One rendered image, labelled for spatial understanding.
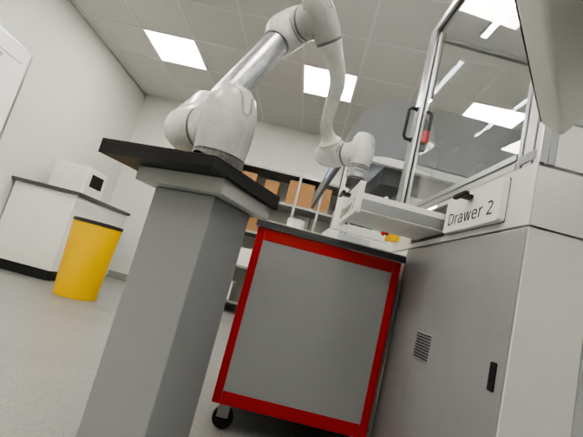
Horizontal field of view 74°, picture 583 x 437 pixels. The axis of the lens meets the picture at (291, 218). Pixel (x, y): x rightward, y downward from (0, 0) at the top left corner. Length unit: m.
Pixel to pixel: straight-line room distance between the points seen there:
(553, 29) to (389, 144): 1.81
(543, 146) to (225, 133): 0.77
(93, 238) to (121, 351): 2.51
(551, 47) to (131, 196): 5.89
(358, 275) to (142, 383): 0.82
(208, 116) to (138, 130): 5.37
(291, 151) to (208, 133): 4.80
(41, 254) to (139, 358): 3.43
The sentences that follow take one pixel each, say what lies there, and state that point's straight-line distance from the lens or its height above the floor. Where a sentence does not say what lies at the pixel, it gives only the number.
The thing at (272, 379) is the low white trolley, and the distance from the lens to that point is 1.49.
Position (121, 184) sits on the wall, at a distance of 6.31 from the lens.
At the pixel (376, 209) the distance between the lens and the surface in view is 1.27.
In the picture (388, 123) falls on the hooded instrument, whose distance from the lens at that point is 2.42.
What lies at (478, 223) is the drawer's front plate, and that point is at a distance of 1.11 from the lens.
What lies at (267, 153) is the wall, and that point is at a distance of 5.89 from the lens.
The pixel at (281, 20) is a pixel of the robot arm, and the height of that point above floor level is 1.49.
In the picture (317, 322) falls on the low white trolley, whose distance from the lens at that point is 1.47.
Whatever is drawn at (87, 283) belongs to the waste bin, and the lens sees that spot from 3.61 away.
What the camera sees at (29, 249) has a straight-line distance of 4.51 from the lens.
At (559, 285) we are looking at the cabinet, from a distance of 1.00.
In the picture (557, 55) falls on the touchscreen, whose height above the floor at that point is 0.94.
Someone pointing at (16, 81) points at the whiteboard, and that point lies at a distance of 4.58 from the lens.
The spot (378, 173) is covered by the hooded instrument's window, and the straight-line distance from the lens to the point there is 2.33.
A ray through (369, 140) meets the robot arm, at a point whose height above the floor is 1.22.
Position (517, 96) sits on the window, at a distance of 1.25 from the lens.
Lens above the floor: 0.55
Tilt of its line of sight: 9 degrees up
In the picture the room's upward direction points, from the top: 14 degrees clockwise
